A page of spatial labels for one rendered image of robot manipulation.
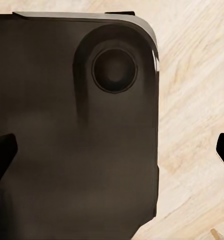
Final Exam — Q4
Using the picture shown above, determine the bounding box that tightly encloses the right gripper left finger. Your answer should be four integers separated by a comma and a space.
0, 133, 18, 181

